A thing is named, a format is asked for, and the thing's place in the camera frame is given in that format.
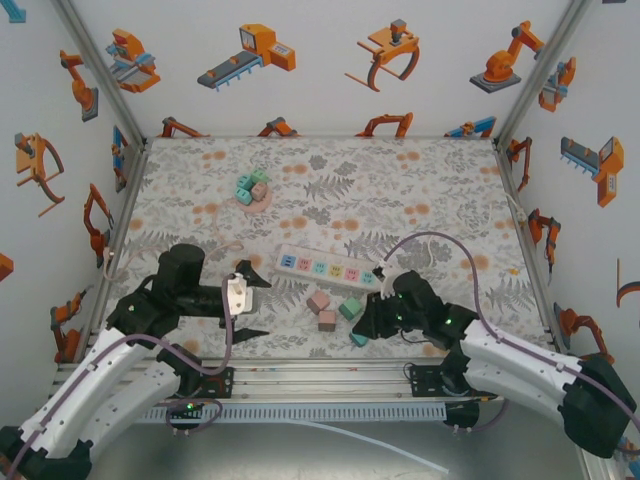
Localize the white multicolour power strip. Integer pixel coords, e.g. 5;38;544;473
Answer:
273;243;391;294

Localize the pink round power socket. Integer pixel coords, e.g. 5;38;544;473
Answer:
231;187;275;215

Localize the small circuit board with LED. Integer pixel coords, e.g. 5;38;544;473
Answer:
167;398;207;419

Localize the translucent white tube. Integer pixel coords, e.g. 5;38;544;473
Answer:
279;418;450;475

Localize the floral patterned tablecloth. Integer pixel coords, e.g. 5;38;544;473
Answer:
92;137;561;360

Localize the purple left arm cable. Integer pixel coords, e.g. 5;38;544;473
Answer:
7;277;236;474

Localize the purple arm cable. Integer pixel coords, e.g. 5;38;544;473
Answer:
382;232;631;436
7;277;236;474

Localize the white power strip cable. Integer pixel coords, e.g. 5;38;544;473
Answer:
394;189;526;271

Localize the aluminium frame rail with grooves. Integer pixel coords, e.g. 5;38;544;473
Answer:
47;357;591;404

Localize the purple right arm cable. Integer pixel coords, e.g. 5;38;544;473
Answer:
382;232;631;436

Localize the white slotted cable duct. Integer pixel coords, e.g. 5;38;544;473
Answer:
134;402;449;425

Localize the black box under rail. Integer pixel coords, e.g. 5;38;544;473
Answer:
442;399;481;435

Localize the aluminium side rail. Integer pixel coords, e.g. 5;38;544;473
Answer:
492;138;569;361
74;139;151;364

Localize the aluminium corner post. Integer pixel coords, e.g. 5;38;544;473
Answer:
492;0;599;151
49;0;151;151

